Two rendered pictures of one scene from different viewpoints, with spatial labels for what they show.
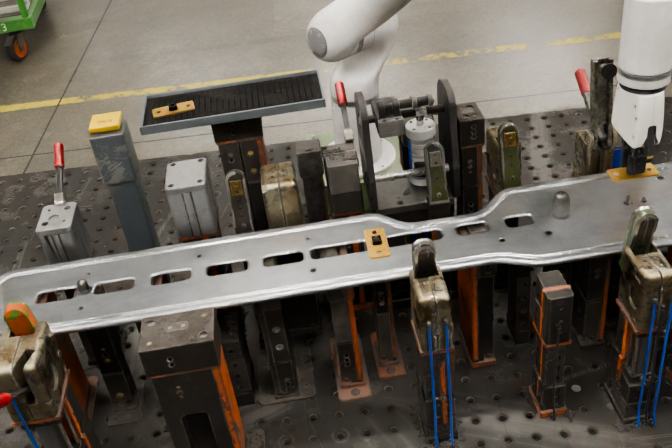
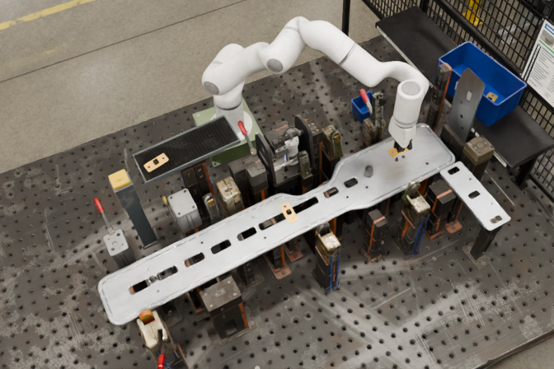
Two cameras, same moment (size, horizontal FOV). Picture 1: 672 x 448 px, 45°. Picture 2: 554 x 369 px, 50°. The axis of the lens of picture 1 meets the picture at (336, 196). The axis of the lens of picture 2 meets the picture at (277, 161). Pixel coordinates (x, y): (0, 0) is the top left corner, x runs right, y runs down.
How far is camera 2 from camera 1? 106 cm
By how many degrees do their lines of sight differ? 25
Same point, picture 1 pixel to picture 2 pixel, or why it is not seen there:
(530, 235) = (359, 191)
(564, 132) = (331, 73)
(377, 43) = not seen: hidden behind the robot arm
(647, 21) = (410, 105)
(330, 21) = (219, 78)
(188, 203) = (189, 218)
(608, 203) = (387, 161)
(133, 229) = (138, 221)
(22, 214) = (28, 204)
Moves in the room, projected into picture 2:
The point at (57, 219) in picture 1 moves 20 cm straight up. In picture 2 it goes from (118, 244) to (100, 216)
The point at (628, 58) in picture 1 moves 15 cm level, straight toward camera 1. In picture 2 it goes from (401, 117) to (407, 153)
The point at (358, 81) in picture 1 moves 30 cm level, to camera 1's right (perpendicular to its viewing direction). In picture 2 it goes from (232, 97) to (298, 71)
